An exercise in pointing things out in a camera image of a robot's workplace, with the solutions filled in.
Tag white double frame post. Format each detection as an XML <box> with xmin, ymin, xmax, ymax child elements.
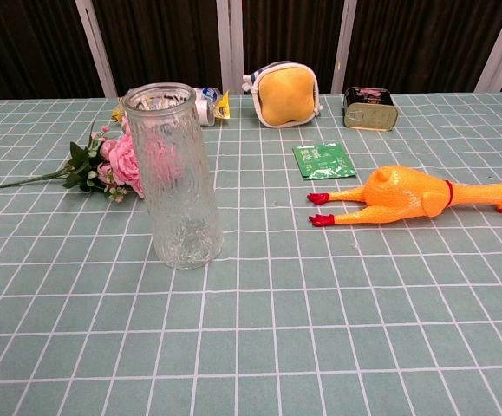
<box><xmin>215</xmin><ymin>0</ymin><xmax>245</xmax><ymax>95</ymax></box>

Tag yellow pouch with white trim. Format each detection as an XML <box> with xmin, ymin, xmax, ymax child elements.
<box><xmin>242</xmin><ymin>60</ymin><xmax>321</xmax><ymax>130</ymax></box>

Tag white slotted frame post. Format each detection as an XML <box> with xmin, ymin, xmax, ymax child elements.
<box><xmin>75</xmin><ymin>0</ymin><xmax>118</xmax><ymax>99</ymax></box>

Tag orange rubber chicken toy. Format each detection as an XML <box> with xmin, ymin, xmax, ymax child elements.
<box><xmin>306</xmin><ymin>164</ymin><xmax>502</xmax><ymax>227</ymax></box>

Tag white wide frame post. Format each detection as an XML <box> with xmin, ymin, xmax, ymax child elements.
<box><xmin>473</xmin><ymin>0</ymin><xmax>502</xmax><ymax>93</ymax></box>

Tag green tea sachet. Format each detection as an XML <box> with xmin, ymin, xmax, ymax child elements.
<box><xmin>292</xmin><ymin>141</ymin><xmax>359</xmax><ymax>181</ymax></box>

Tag pink artificial flower bouquet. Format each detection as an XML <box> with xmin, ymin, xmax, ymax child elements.
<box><xmin>0</xmin><ymin>116</ymin><xmax>147</xmax><ymax>205</ymax></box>

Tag green grid tablecloth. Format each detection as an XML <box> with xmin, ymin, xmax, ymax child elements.
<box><xmin>0</xmin><ymin>91</ymin><xmax>502</xmax><ymax>416</ymax></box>

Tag dark brown curtain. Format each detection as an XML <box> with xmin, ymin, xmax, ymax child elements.
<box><xmin>0</xmin><ymin>0</ymin><xmax>502</xmax><ymax>101</ymax></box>

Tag white and yellow snack packet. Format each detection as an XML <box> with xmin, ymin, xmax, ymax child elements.
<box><xmin>110</xmin><ymin>85</ymin><xmax>232</xmax><ymax>127</ymax></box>

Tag clear textured glass vase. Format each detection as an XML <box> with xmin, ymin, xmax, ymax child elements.
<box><xmin>122</xmin><ymin>81</ymin><xmax>225</xmax><ymax>270</ymax></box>

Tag black and gold tin can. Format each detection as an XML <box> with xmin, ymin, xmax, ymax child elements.
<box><xmin>342</xmin><ymin>86</ymin><xmax>399</xmax><ymax>131</ymax></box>

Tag white narrow frame post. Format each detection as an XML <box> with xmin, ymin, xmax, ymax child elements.
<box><xmin>330</xmin><ymin>0</ymin><xmax>358</xmax><ymax>94</ymax></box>

